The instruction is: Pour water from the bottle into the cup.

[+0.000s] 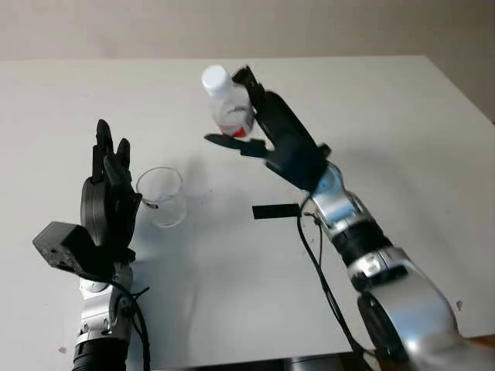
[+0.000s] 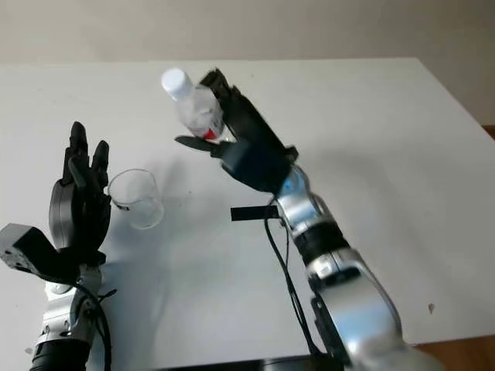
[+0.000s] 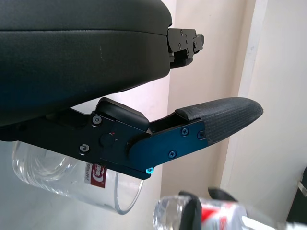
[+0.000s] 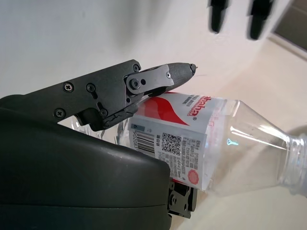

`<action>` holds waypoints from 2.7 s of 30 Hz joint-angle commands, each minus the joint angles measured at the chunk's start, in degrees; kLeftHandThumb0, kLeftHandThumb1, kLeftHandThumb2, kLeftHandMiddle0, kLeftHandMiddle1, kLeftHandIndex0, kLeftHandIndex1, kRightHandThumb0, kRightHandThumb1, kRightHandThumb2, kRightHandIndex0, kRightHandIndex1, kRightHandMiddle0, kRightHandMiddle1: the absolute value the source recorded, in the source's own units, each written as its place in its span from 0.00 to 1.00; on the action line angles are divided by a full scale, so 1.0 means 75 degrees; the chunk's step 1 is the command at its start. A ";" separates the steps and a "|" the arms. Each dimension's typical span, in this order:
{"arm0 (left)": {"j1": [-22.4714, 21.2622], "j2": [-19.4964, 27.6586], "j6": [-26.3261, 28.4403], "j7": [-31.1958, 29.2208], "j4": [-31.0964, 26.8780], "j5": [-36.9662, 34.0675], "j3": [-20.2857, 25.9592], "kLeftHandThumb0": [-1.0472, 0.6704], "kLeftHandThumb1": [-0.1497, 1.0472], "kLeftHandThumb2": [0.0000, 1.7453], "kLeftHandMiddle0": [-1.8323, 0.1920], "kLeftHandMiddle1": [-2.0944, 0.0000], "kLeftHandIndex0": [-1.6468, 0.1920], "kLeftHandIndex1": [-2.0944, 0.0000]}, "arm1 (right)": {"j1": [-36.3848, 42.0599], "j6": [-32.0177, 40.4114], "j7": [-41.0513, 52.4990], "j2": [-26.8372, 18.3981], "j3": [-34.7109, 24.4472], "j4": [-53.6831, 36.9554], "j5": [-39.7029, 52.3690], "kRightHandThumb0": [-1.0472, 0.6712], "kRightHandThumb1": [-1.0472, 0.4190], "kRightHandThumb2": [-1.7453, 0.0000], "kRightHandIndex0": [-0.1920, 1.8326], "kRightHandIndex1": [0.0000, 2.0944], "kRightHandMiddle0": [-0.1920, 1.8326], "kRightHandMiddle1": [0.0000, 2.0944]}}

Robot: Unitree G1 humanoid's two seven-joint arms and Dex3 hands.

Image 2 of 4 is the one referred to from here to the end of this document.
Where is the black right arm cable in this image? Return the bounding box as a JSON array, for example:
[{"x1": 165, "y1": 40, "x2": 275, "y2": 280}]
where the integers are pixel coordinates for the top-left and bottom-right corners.
[{"x1": 265, "y1": 216, "x2": 329, "y2": 359}]

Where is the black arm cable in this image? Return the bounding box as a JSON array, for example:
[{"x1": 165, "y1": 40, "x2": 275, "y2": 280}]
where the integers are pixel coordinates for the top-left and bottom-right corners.
[
  {"x1": 265, "y1": 216, "x2": 329, "y2": 359},
  {"x1": 75, "y1": 284, "x2": 118, "y2": 371}
]

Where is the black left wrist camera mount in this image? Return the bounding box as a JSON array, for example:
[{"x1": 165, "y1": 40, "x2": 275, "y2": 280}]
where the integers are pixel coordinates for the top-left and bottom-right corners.
[{"x1": 0, "y1": 223, "x2": 108, "y2": 285}]

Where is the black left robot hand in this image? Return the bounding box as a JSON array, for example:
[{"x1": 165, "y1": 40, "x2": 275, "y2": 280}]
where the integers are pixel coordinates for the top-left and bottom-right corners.
[{"x1": 48, "y1": 121, "x2": 114, "y2": 268}]

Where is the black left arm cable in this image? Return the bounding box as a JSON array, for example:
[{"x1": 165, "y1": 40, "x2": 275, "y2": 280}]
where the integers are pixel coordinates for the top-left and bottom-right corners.
[{"x1": 75, "y1": 284, "x2": 118, "y2": 371}]

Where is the clear plastic water bottle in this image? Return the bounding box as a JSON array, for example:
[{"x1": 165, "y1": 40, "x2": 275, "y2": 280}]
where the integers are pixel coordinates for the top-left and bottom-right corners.
[{"x1": 160, "y1": 68, "x2": 237, "y2": 145}]

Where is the black tape strip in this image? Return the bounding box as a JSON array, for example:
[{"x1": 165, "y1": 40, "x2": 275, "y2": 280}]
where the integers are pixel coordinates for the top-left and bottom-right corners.
[{"x1": 230, "y1": 206, "x2": 280, "y2": 223}]

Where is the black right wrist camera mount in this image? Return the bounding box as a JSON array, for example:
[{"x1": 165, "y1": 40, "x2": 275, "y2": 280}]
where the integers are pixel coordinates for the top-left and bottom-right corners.
[{"x1": 220, "y1": 139, "x2": 293, "y2": 194}]

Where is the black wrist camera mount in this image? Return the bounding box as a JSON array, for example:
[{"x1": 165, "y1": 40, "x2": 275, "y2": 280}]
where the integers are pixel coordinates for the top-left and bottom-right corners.
[
  {"x1": 220, "y1": 139, "x2": 293, "y2": 194},
  {"x1": 0, "y1": 223, "x2": 108, "y2": 285}
]

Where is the clear glass cup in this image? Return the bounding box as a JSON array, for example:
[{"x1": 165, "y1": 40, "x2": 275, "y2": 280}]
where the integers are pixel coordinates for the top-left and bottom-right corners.
[{"x1": 107, "y1": 168, "x2": 166, "y2": 230}]

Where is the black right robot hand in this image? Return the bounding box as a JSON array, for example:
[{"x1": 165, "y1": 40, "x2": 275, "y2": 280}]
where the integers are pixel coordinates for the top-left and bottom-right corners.
[{"x1": 173, "y1": 68, "x2": 299, "y2": 160}]

